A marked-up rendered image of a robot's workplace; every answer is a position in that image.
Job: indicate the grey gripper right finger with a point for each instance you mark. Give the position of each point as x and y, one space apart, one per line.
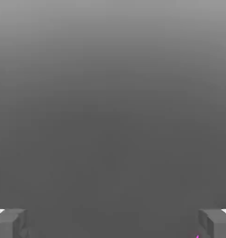
218 224

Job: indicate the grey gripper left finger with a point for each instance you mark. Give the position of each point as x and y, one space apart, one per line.
7 224

